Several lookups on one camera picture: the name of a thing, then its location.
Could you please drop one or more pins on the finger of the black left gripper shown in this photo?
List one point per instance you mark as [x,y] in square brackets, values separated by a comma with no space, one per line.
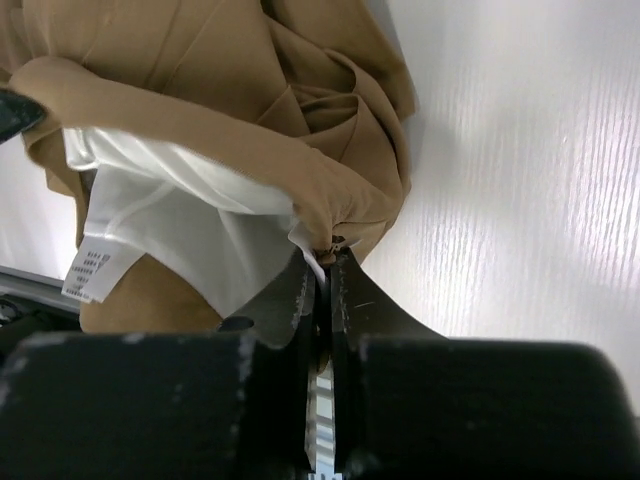
[18,114]

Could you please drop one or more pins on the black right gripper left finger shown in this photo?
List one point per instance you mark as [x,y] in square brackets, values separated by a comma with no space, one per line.
[233,403]

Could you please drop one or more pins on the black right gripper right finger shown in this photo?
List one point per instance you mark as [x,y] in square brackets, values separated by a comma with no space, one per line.
[412,404]

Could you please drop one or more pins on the tan brown skirt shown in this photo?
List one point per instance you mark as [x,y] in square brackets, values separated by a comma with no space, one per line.
[205,142]

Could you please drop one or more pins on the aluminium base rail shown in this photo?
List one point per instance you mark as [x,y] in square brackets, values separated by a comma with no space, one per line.
[32,303]

